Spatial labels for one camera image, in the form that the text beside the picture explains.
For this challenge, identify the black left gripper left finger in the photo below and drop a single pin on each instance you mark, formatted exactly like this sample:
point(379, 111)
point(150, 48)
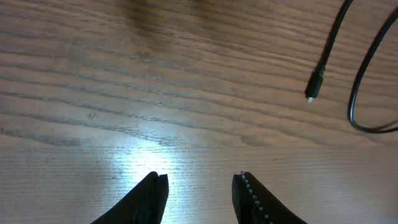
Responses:
point(144, 204)

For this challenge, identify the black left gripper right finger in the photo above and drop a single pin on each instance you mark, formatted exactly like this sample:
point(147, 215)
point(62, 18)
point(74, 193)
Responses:
point(254, 204)

